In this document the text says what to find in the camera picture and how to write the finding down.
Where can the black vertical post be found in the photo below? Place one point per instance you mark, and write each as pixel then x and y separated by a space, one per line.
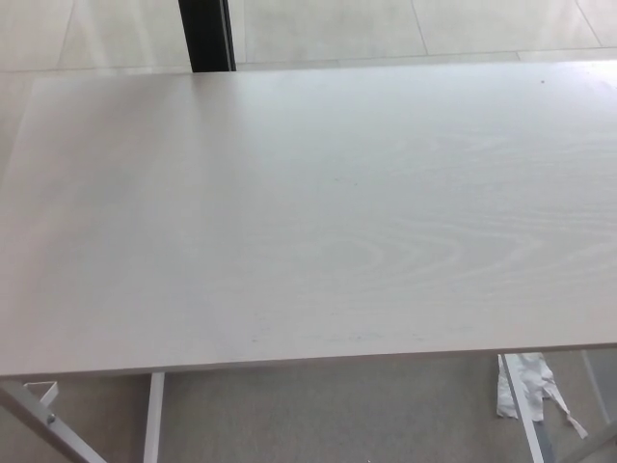
pixel 206 34

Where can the white straight table leg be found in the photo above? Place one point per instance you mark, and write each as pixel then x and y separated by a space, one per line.
pixel 154 419

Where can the white metal bracket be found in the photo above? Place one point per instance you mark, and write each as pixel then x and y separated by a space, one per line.
pixel 50 391

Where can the white slanted table leg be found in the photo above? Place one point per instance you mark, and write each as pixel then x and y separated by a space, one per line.
pixel 523 419

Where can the torn white paper scrap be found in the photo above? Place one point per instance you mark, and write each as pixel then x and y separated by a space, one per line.
pixel 532 386

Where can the grey diagonal table brace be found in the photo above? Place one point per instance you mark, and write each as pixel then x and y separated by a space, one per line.
pixel 43 424

